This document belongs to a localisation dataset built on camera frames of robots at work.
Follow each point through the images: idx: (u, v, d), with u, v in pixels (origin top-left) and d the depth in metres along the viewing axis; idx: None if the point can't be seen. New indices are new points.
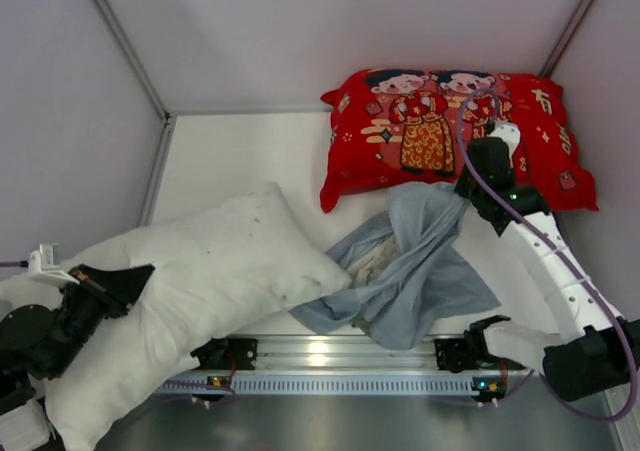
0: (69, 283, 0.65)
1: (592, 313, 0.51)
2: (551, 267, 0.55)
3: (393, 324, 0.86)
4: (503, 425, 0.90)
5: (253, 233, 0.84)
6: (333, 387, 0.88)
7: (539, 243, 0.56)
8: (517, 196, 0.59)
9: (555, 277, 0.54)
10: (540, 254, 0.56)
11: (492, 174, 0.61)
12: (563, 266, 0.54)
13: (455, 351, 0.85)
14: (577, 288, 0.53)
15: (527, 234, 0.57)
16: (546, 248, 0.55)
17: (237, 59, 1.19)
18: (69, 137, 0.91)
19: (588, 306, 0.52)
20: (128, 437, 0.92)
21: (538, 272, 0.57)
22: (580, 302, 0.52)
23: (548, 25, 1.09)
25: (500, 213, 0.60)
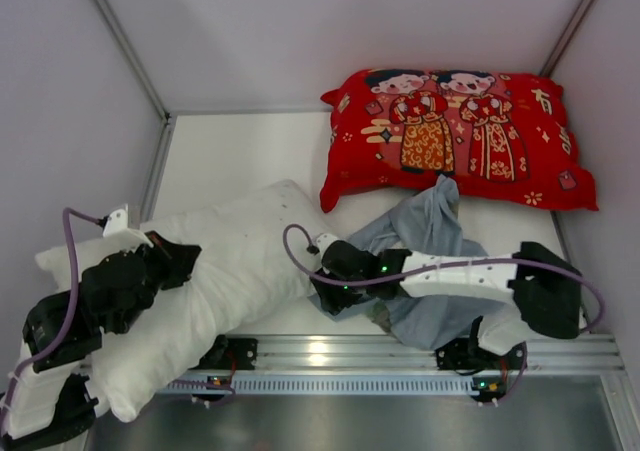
0: (144, 245, 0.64)
1: (499, 273, 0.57)
2: (448, 278, 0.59)
3: (419, 317, 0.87)
4: (501, 424, 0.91)
5: (284, 218, 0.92)
6: (332, 387, 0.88)
7: (427, 274, 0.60)
8: (387, 266, 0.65)
9: (458, 277, 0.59)
10: (438, 278, 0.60)
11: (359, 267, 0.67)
12: (454, 268, 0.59)
13: (456, 352, 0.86)
14: (474, 271, 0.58)
15: (415, 278, 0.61)
16: (433, 271, 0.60)
17: (236, 59, 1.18)
18: (68, 136, 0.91)
19: (493, 272, 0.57)
20: (128, 437, 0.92)
21: (453, 289, 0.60)
22: (488, 275, 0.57)
23: (548, 25, 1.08)
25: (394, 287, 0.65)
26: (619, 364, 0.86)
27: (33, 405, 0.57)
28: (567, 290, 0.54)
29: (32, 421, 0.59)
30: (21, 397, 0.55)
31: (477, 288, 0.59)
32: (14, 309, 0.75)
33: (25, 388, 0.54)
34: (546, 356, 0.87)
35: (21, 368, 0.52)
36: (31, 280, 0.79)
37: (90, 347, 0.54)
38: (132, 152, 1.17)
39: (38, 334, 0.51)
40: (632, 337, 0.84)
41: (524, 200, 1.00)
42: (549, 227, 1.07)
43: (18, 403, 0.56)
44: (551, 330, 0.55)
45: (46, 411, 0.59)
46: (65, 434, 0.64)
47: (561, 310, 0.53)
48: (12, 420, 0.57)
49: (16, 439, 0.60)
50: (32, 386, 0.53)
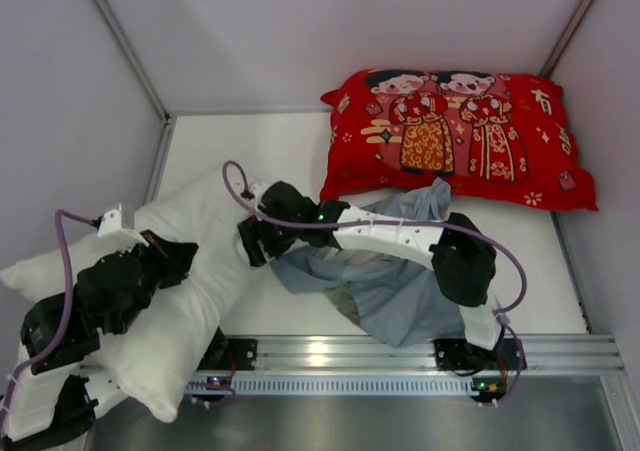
0: (140, 244, 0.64)
1: (425, 236, 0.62)
2: (379, 234, 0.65)
3: (388, 316, 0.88)
4: (500, 424, 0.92)
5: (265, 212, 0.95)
6: (332, 387, 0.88)
7: (360, 228, 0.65)
8: (324, 215, 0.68)
9: (388, 234, 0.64)
10: (371, 232, 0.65)
11: (297, 212, 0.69)
12: (385, 227, 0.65)
13: (455, 352, 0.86)
14: (404, 231, 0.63)
15: (347, 228, 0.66)
16: (366, 227, 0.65)
17: (237, 59, 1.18)
18: (68, 137, 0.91)
19: (420, 235, 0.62)
20: (128, 437, 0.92)
21: (382, 245, 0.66)
22: (413, 236, 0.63)
23: (548, 25, 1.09)
25: (328, 238, 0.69)
26: (619, 364, 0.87)
27: (32, 406, 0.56)
28: (481, 262, 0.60)
29: (33, 422, 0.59)
30: (20, 397, 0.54)
31: (401, 247, 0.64)
32: (15, 309, 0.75)
33: (24, 388, 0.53)
34: (546, 355, 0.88)
35: (20, 368, 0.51)
36: None
37: (88, 347, 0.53)
38: (132, 153, 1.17)
39: (35, 334, 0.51)
40: (632, 337, 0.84)
41: (524, 200, 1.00)
42: (549, 228, 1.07)
43: (17, 404, 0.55)
44: (459, 296, 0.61)
45: (46, 410, 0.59)
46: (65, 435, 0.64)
47: (472, 277, 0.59)
48: (12, 420, 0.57)
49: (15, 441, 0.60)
50: (31, 385, 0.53)
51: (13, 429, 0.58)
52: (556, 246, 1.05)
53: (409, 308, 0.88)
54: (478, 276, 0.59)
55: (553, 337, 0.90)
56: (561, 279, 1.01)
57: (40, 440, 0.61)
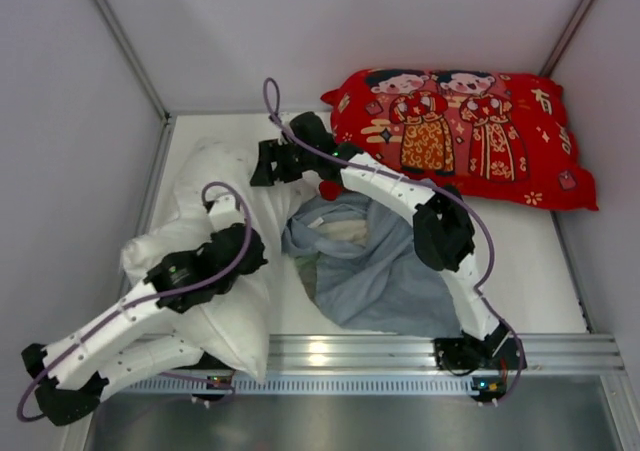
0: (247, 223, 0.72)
1: (416, 195, 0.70)
2: (378, 183, 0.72)
3: (338, 299, 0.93)
4: (501, 425, 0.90)
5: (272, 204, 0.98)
6: (335, 387, 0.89)
7: (364, 173, 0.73)
8: (339, 153, 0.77)
9: (385, 185, 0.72)
10: (372, 179, 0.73)
11: (317, 144, 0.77)
12: (386, 178, 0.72)
13: (455, 352, 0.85)
14: (401, 185, 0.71)
15: (354, 171, 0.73)
16: (370, 173, 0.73)
17: (237, 59, 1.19)
18: (69, 137, 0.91)
19: (412, 192, 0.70)
20: (127, 437, 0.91)
21: (375, 192, 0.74)
22: (406, 192, 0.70)
23: (548, 25, 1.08)
25: (334, 174, 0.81)
26: (619, 364, 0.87)
27: (109, 348, 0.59)
28: (458, 232, 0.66)
29: (80, 371, 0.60)
30: (108, 334, 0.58)
31: (394, 198, 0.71)
32: (16, 310, 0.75)
33: (124, 322, 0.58)
34: (546, 355, 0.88)
35: (140, 301, 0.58)
36: (32, 282, 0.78)
37: (209, 296, 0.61)
38: (133, 152, 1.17)
39: (174, 276, 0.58)
40: (632, 336, 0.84)
41: (524, 200, 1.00)
42: (549, 229, 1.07)
43: (98, 342, 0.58)
44: (425, 254, 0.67)
45: (98, 361, 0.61)
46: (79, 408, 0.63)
47: (438, 241, 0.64)
48: (75, 360, 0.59)
49: (50, 392, 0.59)
50: (134, 321, 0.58)
51: (61, 373, 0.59)
52: (556, 245, 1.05)
53: (359, 295, 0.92)
54: (445, 242, 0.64)
55: (553, 337, 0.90)
56: (561, 278, 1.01)
57: (64, 400, 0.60)
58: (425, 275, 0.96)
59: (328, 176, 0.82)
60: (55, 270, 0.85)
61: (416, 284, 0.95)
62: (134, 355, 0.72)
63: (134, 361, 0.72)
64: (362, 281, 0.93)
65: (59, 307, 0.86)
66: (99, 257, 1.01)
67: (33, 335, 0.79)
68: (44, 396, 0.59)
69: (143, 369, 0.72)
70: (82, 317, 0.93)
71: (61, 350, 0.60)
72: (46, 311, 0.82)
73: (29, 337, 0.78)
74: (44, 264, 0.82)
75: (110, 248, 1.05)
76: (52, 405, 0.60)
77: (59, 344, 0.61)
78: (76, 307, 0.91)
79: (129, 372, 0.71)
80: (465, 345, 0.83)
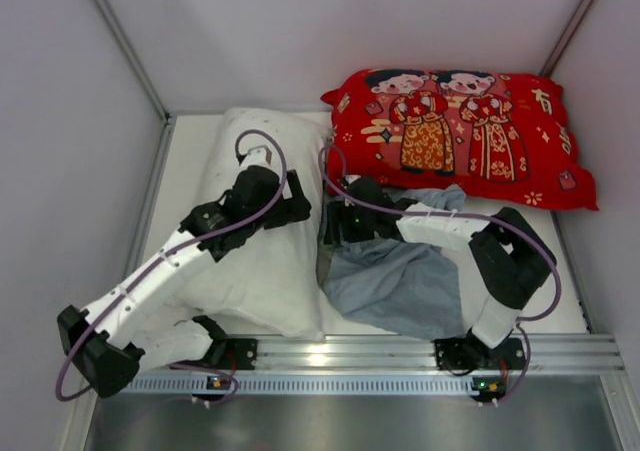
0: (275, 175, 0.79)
1: (472, 226, 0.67)
2: (433, 225, 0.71)
3: (346, 289, 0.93)
4: (501, 424, 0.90)
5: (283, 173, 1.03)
6: (333, 387, 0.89)
7: (418, 218, 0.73)
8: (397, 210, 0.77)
9: (441, 223, 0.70)
10: (428, 221, 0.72)
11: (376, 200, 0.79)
12: (441, 218, 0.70)
13: (455, 351, 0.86)
14: (455, 221, 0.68)
15: (409, 218, 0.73)
16: (423, 218, 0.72)
17: (237, 59, 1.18)
18: (68, 137, 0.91)
19: (466, 224, 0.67)
20: (128, 437, 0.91)
21: (435, 236, 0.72)
22: (461, 225, 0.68)
23: (548, 25, 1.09)
25: (394, 229, 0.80)
26: (619, 364, 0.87)
27: (153, 298, 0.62)
28: (529, 267, 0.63)
29: (127, 326, 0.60)
30: (154, 279, 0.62)
31: (452, 234, 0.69)
32: (16, 310, 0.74)
33: (168, 268, 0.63)
34: (547, 355, 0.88)
35: (183, 245, 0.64)
36: (31, 283, 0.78)
37: (241, 237, 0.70)
38: (133, 152, 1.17)
39: (209, 220, 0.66)
40: (632, 337, 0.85)
41: (524, 200, 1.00)
42: (550, 230, 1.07)
43: (145, 289, 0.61)
44: (500, 291, 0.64)
45: (141, 316, 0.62)
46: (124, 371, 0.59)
47: (514, 275, 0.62)
48: (124, 311, 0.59)
49: (102, 345, 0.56)
50: (178, 266, 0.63)
51: (111, 325, 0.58)
52: (556, 245, 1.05)
53: (367, 290, 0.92)
54: (521, 275, 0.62)
55: (553, 337, 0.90)
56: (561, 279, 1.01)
57: (114, 356, 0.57)
58: (436, 281, 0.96)
59: (388, 232, 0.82)
60: (55, 270, 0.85)
61: (426, 291, 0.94)
62: (157, 334, 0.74)
63: (161, 338, 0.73)
64: (376, 275, 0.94)
65: (59, 308, 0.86)
66: (99, 258, 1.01)
67: (33, 336, 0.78)
68: (94, 349, 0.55)
69: (169, 347, 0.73)
70: None
71: (102, 307, 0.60)
72: (46, 312, 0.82)
73: (29, 338, 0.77)
74: (43, 265, 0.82)
75: (110, 248, 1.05)
76: (101, 363, 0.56)
77: (97, 304, 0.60)
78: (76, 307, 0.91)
79: (158, 348, 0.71)
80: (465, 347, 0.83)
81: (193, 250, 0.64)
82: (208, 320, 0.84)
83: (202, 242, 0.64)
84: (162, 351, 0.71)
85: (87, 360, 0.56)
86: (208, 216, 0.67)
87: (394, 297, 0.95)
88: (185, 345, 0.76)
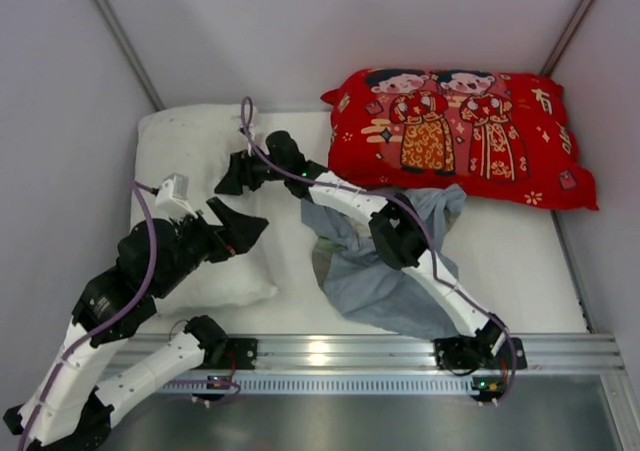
0: (189, 216, 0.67)
1: (372, 204, 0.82)
2: (341, 196, 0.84)
3: (347, 291, 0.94)
4: (501, 424, 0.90)
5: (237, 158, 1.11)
6: (333, 387, 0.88)
7: (329, 189, 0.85)
8: (307, 173, 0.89)
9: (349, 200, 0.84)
10: (337, 195, 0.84)
11: (289, 164, 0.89)
12: (347, 193, 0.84)
13: (455, 351, 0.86)
14: (360, 199, 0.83)
15: (322, 189, 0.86)
16: (333, 189, 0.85)
17: (236, 59, 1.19)
18: (69, 137, 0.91)
19: (368, 203, 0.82)
20: (129, 436, 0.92)
21: (341, 205, 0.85)
22: (367, 204, 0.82)
23: (549, 25, 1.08)
25: (305, 192, 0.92)
26: (619, 364, 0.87)
27: (72, 395, 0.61)
28: (410, 235, 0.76)
29: (59, 425, 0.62)
30: (62, 384, 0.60)
31: (357, 209, 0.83)
32: (17, 311, 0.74)
33: (70, 372, 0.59)
34: (548, 355, 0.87)
35: (76, 346, 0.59)
36: (33, 284, 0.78)
37: (146, 306, 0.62)
38: (132, 153, 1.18)
39: (97, 305, 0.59)
40: (633, 335, 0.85)
41: (524, 200, 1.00)
42: (550, 230, 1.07)
43: (56, 395, 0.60)
44: (386, 254, 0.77)
45: (73, 407, 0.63)
46: (85, 442, 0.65)
47: (398, 242, 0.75)
48: (47, 417, 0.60)
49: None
50: (80, 366, 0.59)
51: (42, 432, 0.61)
52: (556, 245, 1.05)
53: (367, 290, 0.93)
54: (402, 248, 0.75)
55: (554, 337, 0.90)
56: (562, 278, 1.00)
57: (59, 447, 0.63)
58: None
59: (297, 193, 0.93)
60: (55, 271, 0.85)
61: (426, 290, 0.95)
62: (126, 373, 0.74)
63: (136, 380, 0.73)
64: (376, 275, 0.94)
65: (60, 309, 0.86)
66: (98, 258, 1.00)
67: (32, 337, 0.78)
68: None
69: (147, 385, 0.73)
70: None
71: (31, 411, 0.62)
72: (45, 313, 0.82)
73: (28, 338, 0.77)
74: (44, 266, 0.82)
75: (110, 248, 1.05)
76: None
77: (27, 407, 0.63)
78: None
79: (132, 393, 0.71)
80: (465, 346, 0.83)
81: (88, 348, 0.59)
82: (209, 322, 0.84)
83: (94, 339, 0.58)
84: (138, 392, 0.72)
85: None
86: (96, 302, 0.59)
87: (396, 297, 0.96)
88: (171, 369, 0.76)
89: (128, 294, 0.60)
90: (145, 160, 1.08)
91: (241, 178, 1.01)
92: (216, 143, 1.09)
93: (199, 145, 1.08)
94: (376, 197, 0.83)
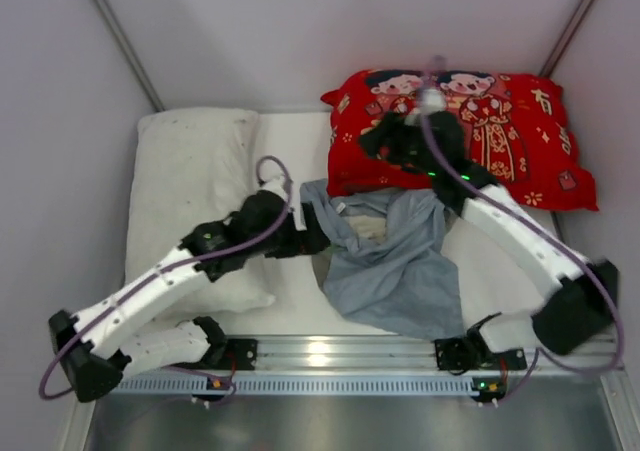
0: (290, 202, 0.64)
1: (560, 264, 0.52)
2: (514, 233, 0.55)
3: (347, 292, 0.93)
4: (502, 424, 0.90)
5: (239, 157, 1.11)
6: (333, 387, 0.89)
7: (497, 214, 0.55)
8: (470, 175, 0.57)
9: (521, 240, 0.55)
10: (503, 225, 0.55)
11: (447, 153, 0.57)
12: (527, 229, 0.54)
13: (455, 351, 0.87)
14: (542, 246, 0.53)
15: (486, 206, 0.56)
16: (504, 216, 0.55)
17: (236, 59, 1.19)
18: (69, 137, 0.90)
19: (556, 258, 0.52)
20: (128, 436, 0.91)
21: (506, 239, 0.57)
22: (549, 256, 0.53)
23: (548, 26, 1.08)
25: (457, 197, 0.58)
26: (619, 364, 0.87)
27: (145, 312, 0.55)
28: (595, 319, 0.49)
29: (114, 338, 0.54)
30: (146, 296, 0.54)
31: (508, 245, 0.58)
32: (16, 311, 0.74)
33: (161, 285, 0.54)
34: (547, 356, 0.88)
35: (178, 264, 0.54)
36: (32, 284, 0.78)
37: (243, 260, 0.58)
38: (132, 153, 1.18)
39: (210, 241, 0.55)
40: (633, 335, 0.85)
41: (524, 201, 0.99)
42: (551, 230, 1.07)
43: (136, 305, 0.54)
44: (546, 328, 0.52)
45: (131, 328, 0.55)
46: (101, 382, 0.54)
47: (573, 324, 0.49)
48: (112, 324, 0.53)
49: (86, 356, 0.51)
50: (173, 283, 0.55)
51: (99, 337, 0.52)
52: None
53: (367, 290, 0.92)
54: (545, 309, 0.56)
55: None
56: None
57: (98, 371, 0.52)
58: (436, 281, 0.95)
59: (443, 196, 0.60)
60: (55, 270, 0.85)
61: (425, 291, 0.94)
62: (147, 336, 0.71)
63: (152, 344, 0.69)
64: (375, 277, 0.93)
65: (59, 309, 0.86)
66: (98, 258, 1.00)
67: (32, 337, 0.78)
68: (75, 357, 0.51)
69: (159, 354, 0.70)
70: (81, 318, 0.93)
71: (92, 317, 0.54)
72: (45, 312, 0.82)
73: (28, 338, 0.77)
74: (44, 265, 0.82)
75: (109, 248, 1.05)
76: (86, 373, 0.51)
77: (87, 312, 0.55)
78: (75, 307, 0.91)
79: (147, 355, 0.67)
80: (466, 345, 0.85)
81: (190, 272, 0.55)
82: (212, 323, 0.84)
83: (199, 263, 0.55)
84: (151, 358, 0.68)
85: (70, 369, 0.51)
86: (209, 236, 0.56)
87: (396, 298, 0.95)
88: (181, 348, 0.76)
89: (235, 238, 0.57)
90: (145, 161, 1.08)
91: (373, 143, 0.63)
92: (218, 143, 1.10)
93: (202, 146, 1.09)
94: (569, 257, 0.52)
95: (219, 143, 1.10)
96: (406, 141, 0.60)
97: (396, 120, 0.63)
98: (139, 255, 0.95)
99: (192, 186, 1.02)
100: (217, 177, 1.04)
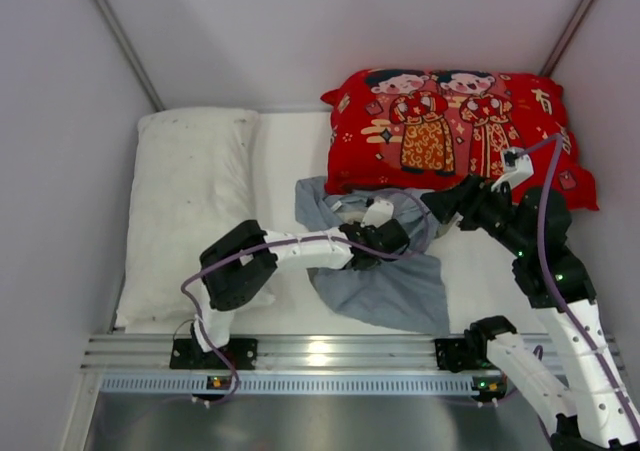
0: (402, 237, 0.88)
1: (617, 421, 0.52)
2: (588, 371, 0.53)
3: (334, 283, 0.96)
4: (502, 424, 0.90)
5: (240, 157, 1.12)
6: (333, 387, 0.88)
7: (578, 339, 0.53)
8: (562, 276, 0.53)
9: (589, 381, 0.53)
10: (577, 352, 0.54)
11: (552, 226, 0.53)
12: (600, 370, 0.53)
13: (455, 351, 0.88)
14: (610, 398, 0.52)
15: (567, 327, 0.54)
16: (588, 353, 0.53)
17: (236, 59, 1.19)
18: (69, 137, 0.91)
19: (618, 416, 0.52)
20: (129, 435, 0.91)
21: (566, 359, 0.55)
22: (613, 412, 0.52)
23: (549, 26, 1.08)
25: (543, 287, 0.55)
26: (619, 364, 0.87)
27: (303, 261, 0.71)
28: None
29: (283, 262, 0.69)
30: (315, 246, 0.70)
31: (564, 366, 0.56)
32: (16, 309, 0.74)
33: (326, 246, 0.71)
34: (546, 355, 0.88)
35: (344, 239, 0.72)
36: (31, 282, 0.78)
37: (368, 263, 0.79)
38: (132, 153, 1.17)
39: (359, 237, 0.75)
40: (633, 336, 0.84)
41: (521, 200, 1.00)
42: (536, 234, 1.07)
43: (311, 248, 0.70)
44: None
45: (292, 263, 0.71)
46: (242, 296, 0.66)
47: None
48: (291, 252, 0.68)
49: (265, 264, 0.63)
50: (333, 250, 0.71)
51: (281, 254, 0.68)
52: None
53: (352, 280, 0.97)
54: (568, 424, 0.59)
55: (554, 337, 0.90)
56: None
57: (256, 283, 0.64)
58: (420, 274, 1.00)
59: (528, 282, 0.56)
60: (55, 269, 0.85)
61: (408, 282, 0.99)
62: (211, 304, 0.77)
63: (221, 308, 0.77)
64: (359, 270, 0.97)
65: (58, 309, 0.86)
66: (98, 258, 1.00)
67: (33, 336, 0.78)
68: (263, 259, 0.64)
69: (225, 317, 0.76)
70: (80, 318, 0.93)
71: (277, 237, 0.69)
72: (45, 312, 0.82)
73: (28, 338, 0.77)
74: (44, 264, 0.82)
75: (109, 248, 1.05)
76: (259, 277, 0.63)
77: (273, 233, 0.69)
78: (74, 307, 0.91)
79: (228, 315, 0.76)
80: (466, 341, 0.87)
81: (345, 247, 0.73)
82: None
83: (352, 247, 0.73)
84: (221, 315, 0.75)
85: (248, 267, 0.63)
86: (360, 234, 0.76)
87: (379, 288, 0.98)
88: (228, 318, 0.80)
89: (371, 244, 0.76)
90: (144, 161, 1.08)
91: (445, 204, 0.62)
92: (218, 142, 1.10)
93: (202, 146, 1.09)
94: (630, 421, 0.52)
95: (219, 142, 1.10)
96: (498, 208, 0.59)
97: (480, 187, 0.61)
98: (140, 256, 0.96)
99: (192, 186, 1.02)
100: (218, 177, 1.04)
